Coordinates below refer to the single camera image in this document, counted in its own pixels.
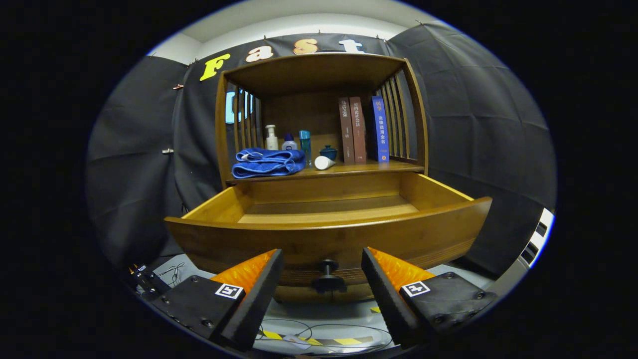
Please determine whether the black backdrop cloth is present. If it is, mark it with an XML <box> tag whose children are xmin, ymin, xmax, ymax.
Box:
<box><xmin>85</xmin><ymin>20</ymin><xmax>557</xmax><ymax>280</ymax></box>

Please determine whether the wooden cabinet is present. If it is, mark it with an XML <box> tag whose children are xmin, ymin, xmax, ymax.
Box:
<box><xmin>214</xmin><ymin>52</ymin><xmax>430</xmax><ymax>304</ymax></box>

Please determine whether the white slotted panel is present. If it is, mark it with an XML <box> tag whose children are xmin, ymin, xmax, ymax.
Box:
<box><xmin>491</xmin><ymin>207</ymin><xmax>555</xmax><ymax>297</ymax></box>

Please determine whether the black device with wires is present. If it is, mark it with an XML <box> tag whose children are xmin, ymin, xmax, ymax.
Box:
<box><xmin>131</xmin><ymin>264</ymin><xmax>171</xmax><ymax>300</ymax></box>

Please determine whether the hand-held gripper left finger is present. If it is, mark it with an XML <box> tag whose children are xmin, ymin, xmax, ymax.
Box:
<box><xmin>152</xmin><ymin>249</ymin><xmax>285</xmax><ymax>351</ymax></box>

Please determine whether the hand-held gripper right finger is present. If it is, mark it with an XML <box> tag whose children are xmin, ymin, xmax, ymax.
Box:
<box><xmin>361</xmin><ymin>247</ymin><xmax>499</xmax><ymax>350</ymax></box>

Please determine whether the blue folded towel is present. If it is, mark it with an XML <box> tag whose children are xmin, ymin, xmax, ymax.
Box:
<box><xmin>232</xmin><ymin>148</ymin><xmax>306</xmax><ymax>179</ymax></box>

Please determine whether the thin floor cable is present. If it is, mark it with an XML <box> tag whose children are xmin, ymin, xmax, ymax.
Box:
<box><xmin>254</xmin><ymin>318</ymin><xmax>394</xmax><ymax>356</ymax></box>

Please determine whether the brown book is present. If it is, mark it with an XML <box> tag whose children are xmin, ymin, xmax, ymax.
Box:
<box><xmin>338</xmin><ymin>97</ymin><xmax>355</xmax><ymax>164</ymax></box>
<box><xmin>349</xmin><ymin>96</ymin><xmax>368</xmax><ymax>163</ymax></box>

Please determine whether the wooden drawer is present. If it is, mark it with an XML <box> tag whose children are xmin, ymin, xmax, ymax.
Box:
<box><xmin>163</xmin><ymin>172</ymin><xmax>494</xmax><ymax>295</ymax></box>

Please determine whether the yellow black striped tape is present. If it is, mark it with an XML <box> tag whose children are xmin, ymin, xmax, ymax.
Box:
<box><xmin>259</xmin><ymin>329</ymin><xmax>374</xmax><ymax>347</ymax></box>

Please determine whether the clear blue bottle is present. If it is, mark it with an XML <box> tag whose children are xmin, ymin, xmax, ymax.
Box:
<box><xmin>299</xmin><ymin>130</ymin><xmax>313</xmax><ymax>168</ymax></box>

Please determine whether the blue book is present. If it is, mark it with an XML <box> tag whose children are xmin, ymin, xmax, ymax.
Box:
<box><xmin>371</xmin><ymin>95</ymin><xmax>390</xmax><ymax>163</ymax></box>

